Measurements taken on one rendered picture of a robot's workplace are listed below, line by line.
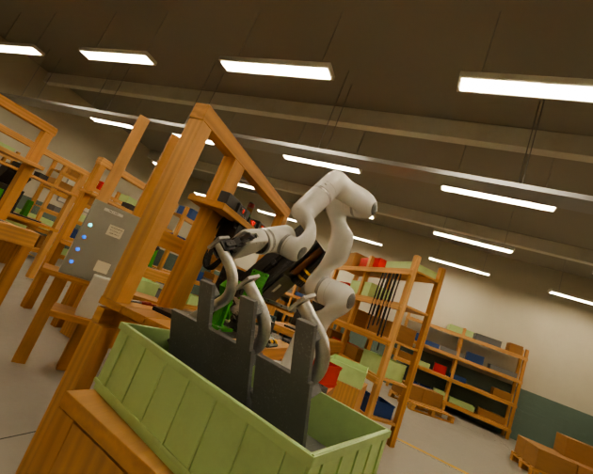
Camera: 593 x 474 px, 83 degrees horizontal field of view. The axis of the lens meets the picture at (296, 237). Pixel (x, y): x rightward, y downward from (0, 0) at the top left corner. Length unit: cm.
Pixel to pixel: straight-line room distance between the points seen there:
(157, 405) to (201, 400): 13
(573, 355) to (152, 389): 1115
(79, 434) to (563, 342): 1118
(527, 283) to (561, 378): 247
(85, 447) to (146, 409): 14
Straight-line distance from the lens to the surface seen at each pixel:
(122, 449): 85
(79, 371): 184
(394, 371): 472
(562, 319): 1157
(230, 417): 70
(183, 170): 179
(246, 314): 78
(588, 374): 1165
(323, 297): 142
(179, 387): 80
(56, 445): 101
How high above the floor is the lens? 116
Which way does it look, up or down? 11 degrees up
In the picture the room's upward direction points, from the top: 21 degrees clockwise
